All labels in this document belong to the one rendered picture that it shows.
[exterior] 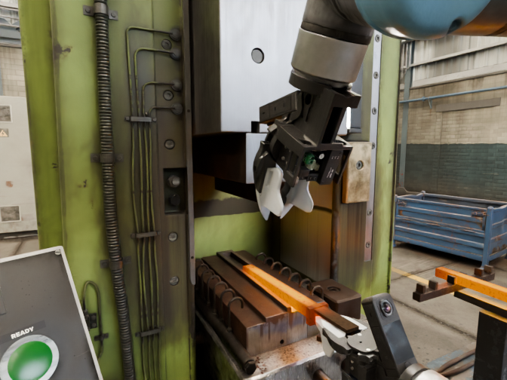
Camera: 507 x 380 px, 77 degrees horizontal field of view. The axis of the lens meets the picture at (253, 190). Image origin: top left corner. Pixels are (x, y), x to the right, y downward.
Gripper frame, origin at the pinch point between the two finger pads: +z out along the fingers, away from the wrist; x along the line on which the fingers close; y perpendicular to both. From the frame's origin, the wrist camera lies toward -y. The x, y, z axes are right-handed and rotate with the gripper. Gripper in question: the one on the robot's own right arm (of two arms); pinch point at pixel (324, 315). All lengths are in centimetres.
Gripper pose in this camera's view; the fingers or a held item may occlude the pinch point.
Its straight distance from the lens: 67.6
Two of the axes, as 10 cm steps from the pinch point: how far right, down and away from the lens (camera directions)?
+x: 8.9, -0.7, 4.6
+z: -4.6, -0.9, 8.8
